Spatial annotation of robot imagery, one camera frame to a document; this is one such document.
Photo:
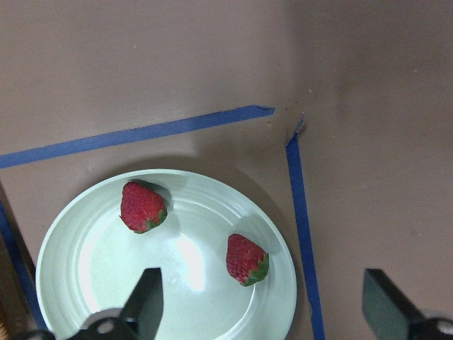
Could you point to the red strawberry one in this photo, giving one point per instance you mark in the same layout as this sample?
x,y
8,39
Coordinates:
x,y
246,262
141,209

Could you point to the light green plate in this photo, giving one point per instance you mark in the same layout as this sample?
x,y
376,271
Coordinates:
x,y
90,261

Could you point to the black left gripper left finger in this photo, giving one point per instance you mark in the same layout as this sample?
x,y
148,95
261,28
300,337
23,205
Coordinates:
x,y
139,318

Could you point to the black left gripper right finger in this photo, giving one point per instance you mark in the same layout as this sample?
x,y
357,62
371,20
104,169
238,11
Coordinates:
x,y
391,315

